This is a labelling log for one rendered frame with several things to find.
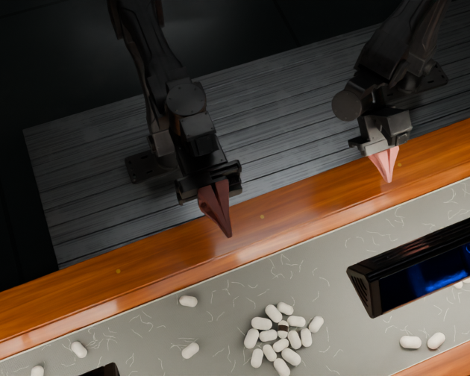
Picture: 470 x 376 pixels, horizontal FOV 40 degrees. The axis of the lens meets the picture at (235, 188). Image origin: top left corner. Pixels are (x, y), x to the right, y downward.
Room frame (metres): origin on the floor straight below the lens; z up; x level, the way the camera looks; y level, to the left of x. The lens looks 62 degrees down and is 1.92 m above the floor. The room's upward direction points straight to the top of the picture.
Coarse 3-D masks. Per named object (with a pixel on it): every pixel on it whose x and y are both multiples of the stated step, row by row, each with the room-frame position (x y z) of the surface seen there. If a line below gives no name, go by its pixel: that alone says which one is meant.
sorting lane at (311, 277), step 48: (432, 192) 0.62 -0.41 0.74; (336, 240) 0.51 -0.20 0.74; (384, 240) 0.51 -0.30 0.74; (192, 288) 0.41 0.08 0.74; (240, 288) 0.41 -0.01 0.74; (288, 288) 0.41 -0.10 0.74; (336, 288) 0.41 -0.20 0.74; (96, 336) 0.31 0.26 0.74; (144, 336) 0.31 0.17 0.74; (192, 336) 0.31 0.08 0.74; (240, 336) 0.31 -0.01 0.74; (336, 336) 0.31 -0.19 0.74; (384, 336) 0.31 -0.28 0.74
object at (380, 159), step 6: (384, 150) 0.63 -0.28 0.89; (372, 156) 0.65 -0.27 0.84; (378, 156) 0.62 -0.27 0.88; (384, 156) 0.62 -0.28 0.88; (372, 162) 0.64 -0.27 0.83; (378, 162) 0.64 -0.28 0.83; (384, 162) 0.62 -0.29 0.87; (378, 168) 0.63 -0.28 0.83; (384, 168) 0.61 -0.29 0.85; (384, 174) 0.61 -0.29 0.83; (384, 180) 0.61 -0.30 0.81
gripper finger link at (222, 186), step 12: (192, 180) 0.45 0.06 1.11; (204, 180) 0.45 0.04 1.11; (216, 180) 0.45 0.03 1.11; (180, 192) 0.43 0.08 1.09; (192, 192) 0.43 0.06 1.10; (216, 192) 0.44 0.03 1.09; (228, 192) 0.43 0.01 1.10; (228, 204) 0.42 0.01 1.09; (228, 216) 0.40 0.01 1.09; (228, 228) 0.38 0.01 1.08
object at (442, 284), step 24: (432, 240) 0.36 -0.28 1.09; (456, 240) 0.35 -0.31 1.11; (360, 264) 0.33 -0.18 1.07; (384, 264) 0.32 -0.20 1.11; (408, 264) 0.32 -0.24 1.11; (432, 264) 0.32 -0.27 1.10; (456, 264) 0.33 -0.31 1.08; (360, 288) 0.30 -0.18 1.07; (384, 288) 0.29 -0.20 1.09; (408, 288) 0.29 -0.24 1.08; (432, 288) 0.30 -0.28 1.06; (384, 312) 0.27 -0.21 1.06
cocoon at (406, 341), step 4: (404, 336) 0.31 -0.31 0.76; (408, 336) 0.31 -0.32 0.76; (412, 336) 0.31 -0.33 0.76; (416, 336) 0.31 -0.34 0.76; (400, 340) 0.31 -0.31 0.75; (404, 340) 0.30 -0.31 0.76; (408, 340) 0.30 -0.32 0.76; (412, 340) 0.30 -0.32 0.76; (416, 340) 0.30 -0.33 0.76; (420, 340) 0.30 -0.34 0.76; (404, 344) 0.30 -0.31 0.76; (408, 344) 0.30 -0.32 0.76; (412, 344) 0.30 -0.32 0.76; (416, 344) 0.30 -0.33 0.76; (420, 344) 0.30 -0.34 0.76
